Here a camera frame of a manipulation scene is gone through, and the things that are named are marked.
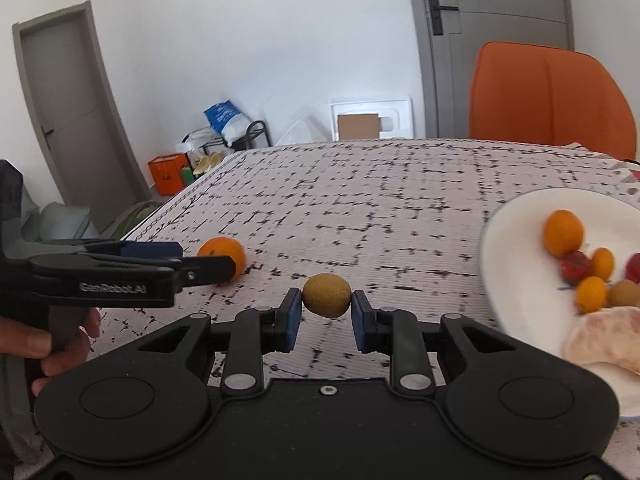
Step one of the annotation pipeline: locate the white oval plate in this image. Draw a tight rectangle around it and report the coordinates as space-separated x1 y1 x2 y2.
479 187 640 418

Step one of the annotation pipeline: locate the yellow slippers pair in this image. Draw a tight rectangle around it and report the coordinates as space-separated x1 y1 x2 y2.
196 153 227 174

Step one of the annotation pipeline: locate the grey cushioned chair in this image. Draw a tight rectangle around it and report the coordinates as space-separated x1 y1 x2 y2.
22 185 101 244

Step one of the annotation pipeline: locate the large orange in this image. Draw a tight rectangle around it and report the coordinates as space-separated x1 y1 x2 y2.
196 236 247 286

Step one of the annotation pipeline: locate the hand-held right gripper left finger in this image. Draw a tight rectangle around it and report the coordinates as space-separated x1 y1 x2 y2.
135 287 304 401

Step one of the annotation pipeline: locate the person's left hand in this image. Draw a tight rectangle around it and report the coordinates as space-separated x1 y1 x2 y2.
0 306 102 397

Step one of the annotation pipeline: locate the patterned beige tablecloth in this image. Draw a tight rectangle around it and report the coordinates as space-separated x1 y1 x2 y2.
85 137 640 441

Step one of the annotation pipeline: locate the orange box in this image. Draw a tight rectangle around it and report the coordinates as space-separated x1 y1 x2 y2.
147 152 191 196

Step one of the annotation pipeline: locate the brown cardboard piece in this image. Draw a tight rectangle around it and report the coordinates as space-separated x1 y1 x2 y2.
337 114 381 141

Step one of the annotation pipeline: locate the white foam board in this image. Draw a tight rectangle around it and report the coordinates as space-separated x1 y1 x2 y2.
327 98 415 142

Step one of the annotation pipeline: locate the olive green bag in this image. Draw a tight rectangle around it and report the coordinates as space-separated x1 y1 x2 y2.
110 200 162 241

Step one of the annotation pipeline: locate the white bag on rack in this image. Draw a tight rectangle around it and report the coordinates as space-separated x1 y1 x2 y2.
180 127 227 154

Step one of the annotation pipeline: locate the black door lock handle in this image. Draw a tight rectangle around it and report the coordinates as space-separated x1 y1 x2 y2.
427 0 459 36

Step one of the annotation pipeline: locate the orange chair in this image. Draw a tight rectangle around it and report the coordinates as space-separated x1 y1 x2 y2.
468 41 639 161

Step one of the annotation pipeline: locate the blue and white bag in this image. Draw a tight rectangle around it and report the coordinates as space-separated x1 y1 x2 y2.
203 99 250 147

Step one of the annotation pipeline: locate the small green-brown fruit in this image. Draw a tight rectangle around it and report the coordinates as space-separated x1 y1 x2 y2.
607 280 640 309

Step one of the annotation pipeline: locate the black metal rack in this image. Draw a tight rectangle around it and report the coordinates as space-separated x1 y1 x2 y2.
227 121 272 151

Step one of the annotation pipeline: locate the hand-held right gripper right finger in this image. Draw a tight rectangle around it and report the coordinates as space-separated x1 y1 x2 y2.
351 290 516 400

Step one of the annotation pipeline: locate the brown kiwi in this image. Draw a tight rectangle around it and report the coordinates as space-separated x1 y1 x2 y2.
302 273 352 319

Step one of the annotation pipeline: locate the small tangerine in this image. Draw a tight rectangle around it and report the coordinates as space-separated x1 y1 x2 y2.
575 276 608 314
591 247 615 282

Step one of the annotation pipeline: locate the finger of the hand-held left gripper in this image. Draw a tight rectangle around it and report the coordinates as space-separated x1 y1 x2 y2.
172 254 237 289
120 241 184 261

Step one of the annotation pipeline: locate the peeled pomelo segment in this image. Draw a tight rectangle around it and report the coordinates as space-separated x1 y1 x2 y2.
563 306 640 367

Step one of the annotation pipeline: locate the clear plastic bag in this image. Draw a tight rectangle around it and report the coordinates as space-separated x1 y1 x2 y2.
260 92 331 149

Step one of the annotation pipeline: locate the medium orange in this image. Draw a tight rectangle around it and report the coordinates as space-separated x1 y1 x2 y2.
544 210 585 259

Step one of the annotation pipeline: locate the grey door with lock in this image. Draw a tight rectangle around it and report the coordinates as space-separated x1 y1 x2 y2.
404 0 576 139

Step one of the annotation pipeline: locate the plain grey door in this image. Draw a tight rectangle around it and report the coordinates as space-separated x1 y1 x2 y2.
12 2 153 234

